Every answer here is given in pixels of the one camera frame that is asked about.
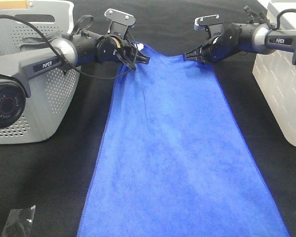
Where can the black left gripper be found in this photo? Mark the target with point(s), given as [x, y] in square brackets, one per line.
[129, 54]

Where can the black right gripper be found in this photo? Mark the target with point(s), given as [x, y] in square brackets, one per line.
[201, 54]

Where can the blue microfibre towel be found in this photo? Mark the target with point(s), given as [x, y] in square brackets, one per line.
[173, 162]

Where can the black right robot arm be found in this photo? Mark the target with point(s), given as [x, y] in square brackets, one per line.
[227, 39]

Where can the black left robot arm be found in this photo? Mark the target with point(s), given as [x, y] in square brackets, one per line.
[17, 69]

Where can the grey towel in basket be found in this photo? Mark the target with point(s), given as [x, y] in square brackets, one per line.
[32, 43]

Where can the cream plastic basket grey rim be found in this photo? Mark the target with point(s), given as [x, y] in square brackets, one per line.
[276, 75]

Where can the grey perforated laundry basket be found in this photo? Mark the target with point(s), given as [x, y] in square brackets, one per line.
[53, 91]

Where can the black table cloth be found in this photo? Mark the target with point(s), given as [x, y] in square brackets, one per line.
[55, 174]

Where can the wooden board behind basket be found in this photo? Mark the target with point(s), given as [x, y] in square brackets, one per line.
[13, 4]

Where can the clear tape strip left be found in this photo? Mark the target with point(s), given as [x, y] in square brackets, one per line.
[19, 222]

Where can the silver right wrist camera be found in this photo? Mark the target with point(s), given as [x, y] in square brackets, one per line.
[209, 23]

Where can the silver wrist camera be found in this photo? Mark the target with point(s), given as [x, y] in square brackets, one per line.
[120, 22]
[209, 23]

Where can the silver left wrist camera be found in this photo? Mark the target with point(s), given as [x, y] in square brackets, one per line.
[120, 22]

